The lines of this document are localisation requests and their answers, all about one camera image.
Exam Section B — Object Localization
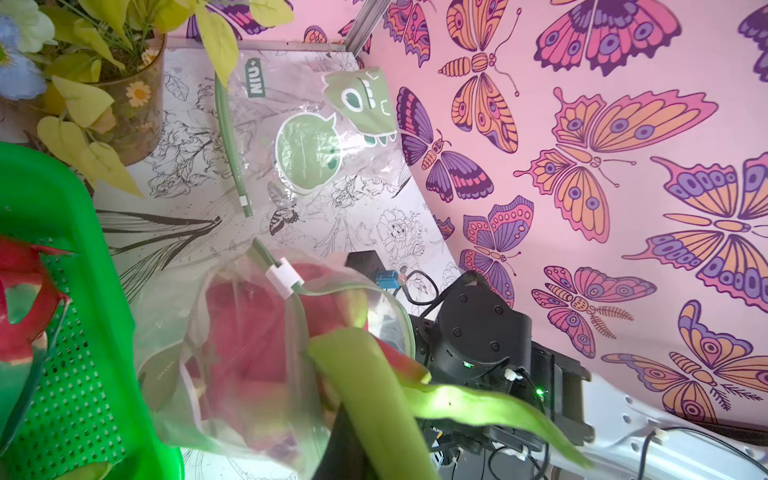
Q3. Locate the clear zip-top bag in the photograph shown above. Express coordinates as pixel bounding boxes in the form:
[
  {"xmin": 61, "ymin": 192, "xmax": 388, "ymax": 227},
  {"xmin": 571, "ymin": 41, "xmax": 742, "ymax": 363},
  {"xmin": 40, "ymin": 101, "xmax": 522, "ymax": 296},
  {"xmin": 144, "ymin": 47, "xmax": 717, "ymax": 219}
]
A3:
[{"xmin": 213, "ymin": 52, "xmax": 407, "ymax": 236}]

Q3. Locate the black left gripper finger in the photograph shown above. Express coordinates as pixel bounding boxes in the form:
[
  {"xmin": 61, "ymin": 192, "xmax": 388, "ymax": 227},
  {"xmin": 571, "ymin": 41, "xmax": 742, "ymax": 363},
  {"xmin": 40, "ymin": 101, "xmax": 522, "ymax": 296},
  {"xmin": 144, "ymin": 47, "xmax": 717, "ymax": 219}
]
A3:
[{"xmin": 312, "ymin": 402, "xmax": 379, "ymax": 480}]

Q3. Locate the potted green leafy plant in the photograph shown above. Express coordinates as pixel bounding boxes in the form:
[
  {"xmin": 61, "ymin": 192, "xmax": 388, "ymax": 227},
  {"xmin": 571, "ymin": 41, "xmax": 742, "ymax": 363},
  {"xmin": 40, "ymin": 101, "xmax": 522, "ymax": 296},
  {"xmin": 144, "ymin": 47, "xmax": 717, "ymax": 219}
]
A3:
[{"xmin": 1, "ymin": 1, "xmax": 294, "ymax": 195}]

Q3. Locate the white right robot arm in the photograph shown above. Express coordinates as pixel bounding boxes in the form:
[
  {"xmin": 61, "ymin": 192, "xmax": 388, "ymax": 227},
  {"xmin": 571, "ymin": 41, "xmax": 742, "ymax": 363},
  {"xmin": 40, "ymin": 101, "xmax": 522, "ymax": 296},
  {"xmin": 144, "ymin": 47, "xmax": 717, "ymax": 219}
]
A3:
[{"xmin": 404, "ymin": 271, "xmax": 767, "ymax": 479}]

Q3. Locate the green plastic basket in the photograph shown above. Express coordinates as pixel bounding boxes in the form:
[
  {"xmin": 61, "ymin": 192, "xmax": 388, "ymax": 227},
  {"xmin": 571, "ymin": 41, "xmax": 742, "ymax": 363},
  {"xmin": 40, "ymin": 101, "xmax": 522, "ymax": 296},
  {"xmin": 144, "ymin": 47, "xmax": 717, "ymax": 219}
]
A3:
[{"xmin": 1, "ymin": 143, "xmax": 184, "ymax": 479}]

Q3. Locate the red dragon fruit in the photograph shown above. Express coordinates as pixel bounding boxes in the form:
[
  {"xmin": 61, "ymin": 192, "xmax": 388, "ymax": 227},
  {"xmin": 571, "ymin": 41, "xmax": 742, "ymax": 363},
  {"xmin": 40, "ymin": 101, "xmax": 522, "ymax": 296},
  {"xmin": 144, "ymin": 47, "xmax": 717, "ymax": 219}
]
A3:
[{"xmin": 1, "ymin": 236, "xmax": 71, "ymax": 363}]

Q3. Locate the aluminium frame post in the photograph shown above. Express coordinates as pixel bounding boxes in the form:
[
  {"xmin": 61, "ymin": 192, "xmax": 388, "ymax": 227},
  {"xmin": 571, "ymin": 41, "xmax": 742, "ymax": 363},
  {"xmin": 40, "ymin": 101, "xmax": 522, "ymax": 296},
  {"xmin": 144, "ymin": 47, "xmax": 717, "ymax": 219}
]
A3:
[{"xmin": 343, "ymin": 0, "xmax": 391, "ymax": 55}]

